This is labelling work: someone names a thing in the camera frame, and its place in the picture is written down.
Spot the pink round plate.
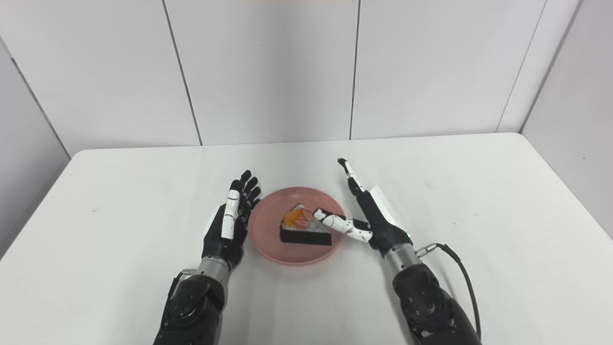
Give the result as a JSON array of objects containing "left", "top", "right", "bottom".
[{"left": 248, "top": 187, "right": 347, "bottom": 266}]

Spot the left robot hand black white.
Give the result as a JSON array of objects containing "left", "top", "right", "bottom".
[{"left": 202, "top": 170, "right": 262, "bottom": 270}]

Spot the black cable at left wrist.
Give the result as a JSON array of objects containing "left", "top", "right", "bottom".
[{"left": 168, "top": 269, "right": 198, "bottom": 307}]

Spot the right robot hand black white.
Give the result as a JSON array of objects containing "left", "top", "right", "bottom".
[{"left": 313, "top": 158, "right": 413, "bottom": 261}]

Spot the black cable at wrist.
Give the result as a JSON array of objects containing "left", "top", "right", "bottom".
[
  {"left": 168, "top": 269, "right": 198, "bottom": 307},
  {"left": 416, "top": 243, "right": 482, "bottom": 336}
]

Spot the chocolate cake slice with fruit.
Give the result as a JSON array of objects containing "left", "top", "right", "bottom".
[{"left": 280, "top": 203, "right": 333, "bottom": 247}]

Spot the black cable at right wrist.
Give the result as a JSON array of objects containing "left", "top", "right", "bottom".
[{"left": 416, "top": 243, "right": 482, "bottom": 336}]

